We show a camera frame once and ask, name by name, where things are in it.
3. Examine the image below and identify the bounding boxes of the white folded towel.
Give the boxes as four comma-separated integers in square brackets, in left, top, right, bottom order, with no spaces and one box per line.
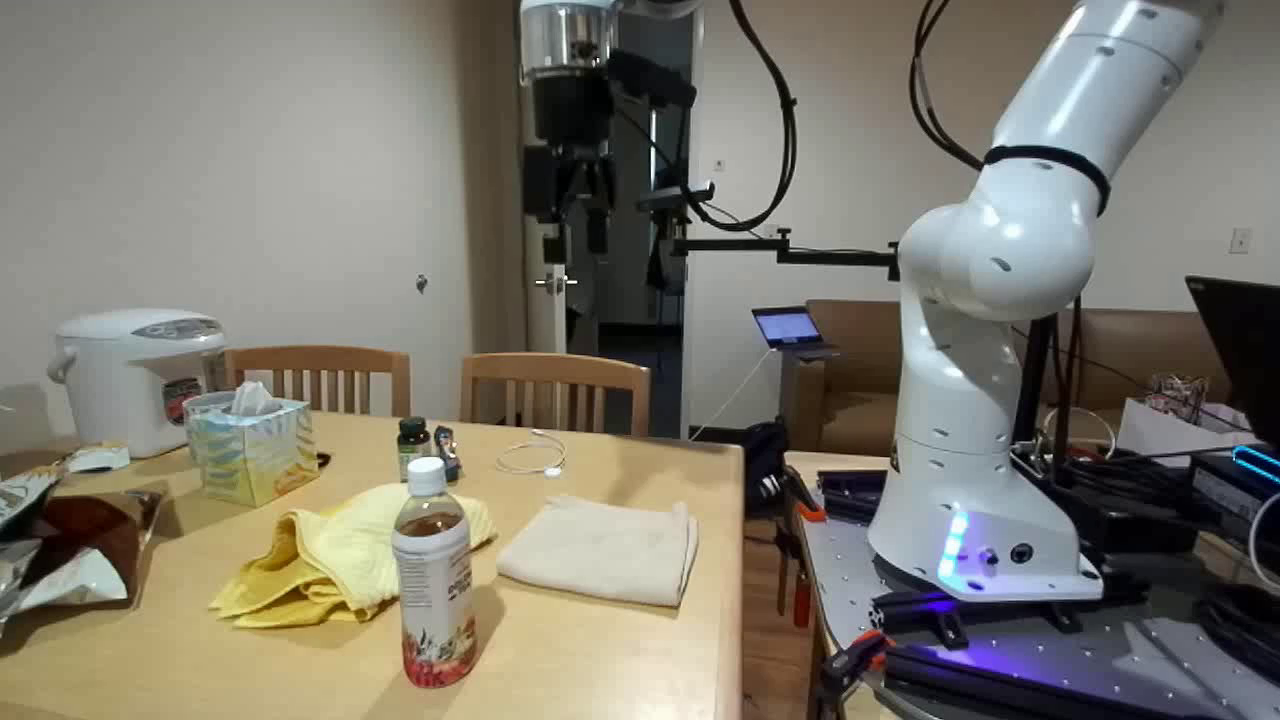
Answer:
[501,497,702,608]

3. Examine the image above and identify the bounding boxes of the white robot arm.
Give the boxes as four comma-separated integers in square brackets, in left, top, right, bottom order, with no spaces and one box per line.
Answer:
[870,0,1230,605]

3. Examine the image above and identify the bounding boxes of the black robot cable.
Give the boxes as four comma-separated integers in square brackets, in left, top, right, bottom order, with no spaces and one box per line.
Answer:
[683,0,806,235]

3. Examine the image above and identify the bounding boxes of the wooden chair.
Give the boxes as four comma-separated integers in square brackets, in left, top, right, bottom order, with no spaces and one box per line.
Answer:
[462,354,653,438]
[225,344,413,418]

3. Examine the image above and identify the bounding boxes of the yellow cloth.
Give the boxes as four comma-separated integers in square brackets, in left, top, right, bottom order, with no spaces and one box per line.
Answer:
[206,480,501,631]

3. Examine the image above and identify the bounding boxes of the brown snack bag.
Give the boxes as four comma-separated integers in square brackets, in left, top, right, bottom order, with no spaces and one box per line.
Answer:
[0,472,170,627]

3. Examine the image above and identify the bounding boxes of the white electric water boiler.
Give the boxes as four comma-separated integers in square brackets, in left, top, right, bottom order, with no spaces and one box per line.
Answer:
[48,308,225,457]

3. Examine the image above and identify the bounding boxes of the small blue screen device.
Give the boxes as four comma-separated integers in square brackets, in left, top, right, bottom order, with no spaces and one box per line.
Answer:
[751,308,824,354]

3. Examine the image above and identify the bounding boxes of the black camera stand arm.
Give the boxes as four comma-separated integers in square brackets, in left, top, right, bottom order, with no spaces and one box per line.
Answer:
[673,235,899,280]

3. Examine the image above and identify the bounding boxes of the green cap pill bottle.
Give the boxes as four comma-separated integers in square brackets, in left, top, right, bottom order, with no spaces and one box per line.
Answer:
[395,418,432,469]

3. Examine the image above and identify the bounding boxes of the tissue box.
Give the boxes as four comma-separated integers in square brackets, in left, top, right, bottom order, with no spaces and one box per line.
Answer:
[185,381,319,504]

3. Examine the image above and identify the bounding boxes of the plastic tea bottle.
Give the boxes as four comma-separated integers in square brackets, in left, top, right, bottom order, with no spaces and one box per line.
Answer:
[391,457,481,690]

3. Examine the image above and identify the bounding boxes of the left wooden chair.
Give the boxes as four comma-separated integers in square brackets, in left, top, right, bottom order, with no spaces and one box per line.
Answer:
[225,344,413,418]

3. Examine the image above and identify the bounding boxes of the black laptop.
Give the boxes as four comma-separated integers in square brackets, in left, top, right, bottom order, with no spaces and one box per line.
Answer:
[1189,275,1280,444]

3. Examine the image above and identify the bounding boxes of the right wooden chair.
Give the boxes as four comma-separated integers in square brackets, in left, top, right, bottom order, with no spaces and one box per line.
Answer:
[462,354,653,438]

